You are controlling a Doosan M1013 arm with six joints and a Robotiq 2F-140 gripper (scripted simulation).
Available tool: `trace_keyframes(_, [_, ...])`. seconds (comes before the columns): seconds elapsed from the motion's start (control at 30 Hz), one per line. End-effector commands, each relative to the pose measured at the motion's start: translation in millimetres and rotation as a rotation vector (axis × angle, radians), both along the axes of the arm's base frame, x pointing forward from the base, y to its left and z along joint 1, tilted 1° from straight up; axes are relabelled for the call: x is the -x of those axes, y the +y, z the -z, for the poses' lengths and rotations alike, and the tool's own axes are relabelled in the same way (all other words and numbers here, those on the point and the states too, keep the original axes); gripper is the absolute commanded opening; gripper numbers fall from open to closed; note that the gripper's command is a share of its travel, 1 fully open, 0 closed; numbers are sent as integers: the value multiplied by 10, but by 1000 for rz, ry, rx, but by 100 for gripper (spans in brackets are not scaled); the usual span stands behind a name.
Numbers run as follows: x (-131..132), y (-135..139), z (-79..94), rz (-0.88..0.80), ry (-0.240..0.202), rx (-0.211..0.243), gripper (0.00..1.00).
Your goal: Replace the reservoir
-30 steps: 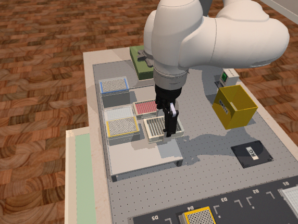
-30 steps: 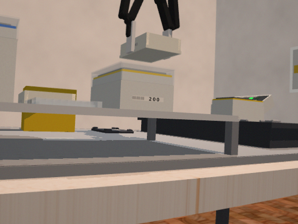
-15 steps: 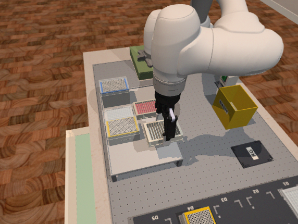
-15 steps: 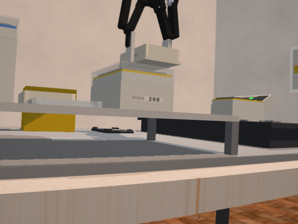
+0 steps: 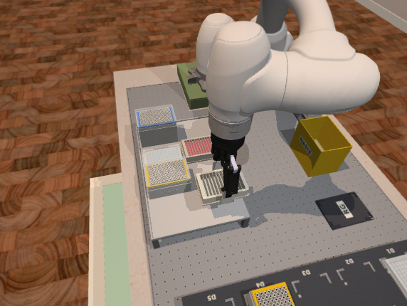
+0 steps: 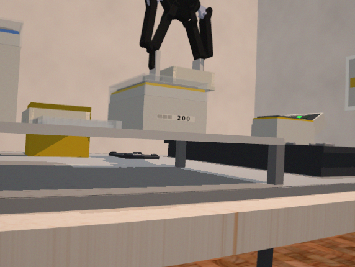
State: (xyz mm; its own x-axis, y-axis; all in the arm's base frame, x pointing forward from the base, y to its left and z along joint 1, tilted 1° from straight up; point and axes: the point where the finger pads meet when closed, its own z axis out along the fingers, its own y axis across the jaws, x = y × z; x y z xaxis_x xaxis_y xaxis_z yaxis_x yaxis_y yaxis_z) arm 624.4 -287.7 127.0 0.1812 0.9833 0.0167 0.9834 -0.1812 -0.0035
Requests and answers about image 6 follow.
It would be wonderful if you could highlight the yellow tip rack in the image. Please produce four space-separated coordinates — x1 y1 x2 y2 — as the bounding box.
251 115 315 145

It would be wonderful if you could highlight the grey perforated base plate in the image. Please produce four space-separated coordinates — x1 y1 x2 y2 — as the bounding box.
0 151 355 214

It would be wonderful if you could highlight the white flat shelf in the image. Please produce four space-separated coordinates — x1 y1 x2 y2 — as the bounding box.
0 122 285 185

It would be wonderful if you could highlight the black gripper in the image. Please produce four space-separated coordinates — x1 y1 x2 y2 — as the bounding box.
140 0 213 74

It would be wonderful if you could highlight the dark grey square pad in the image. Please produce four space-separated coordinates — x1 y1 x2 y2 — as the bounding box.
109 151 160 159

